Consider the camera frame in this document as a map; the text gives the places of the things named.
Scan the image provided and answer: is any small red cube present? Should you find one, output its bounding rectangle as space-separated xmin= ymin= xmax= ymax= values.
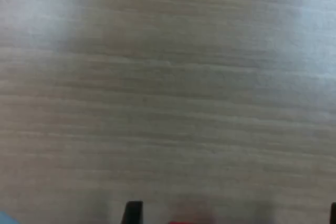
xmin=167 ymin=220 xmax=218 ymax=224

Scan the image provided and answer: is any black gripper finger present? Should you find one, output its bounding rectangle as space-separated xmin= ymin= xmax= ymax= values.
xmin=329 ymin=201 xmax=336 ymax=224
xmin=121 ymin=200 xmax=144 ymax=224

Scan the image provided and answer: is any blue plastic cup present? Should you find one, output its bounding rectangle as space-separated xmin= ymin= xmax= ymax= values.
xmin=0 ymin=210 xmax=18 ymax=224

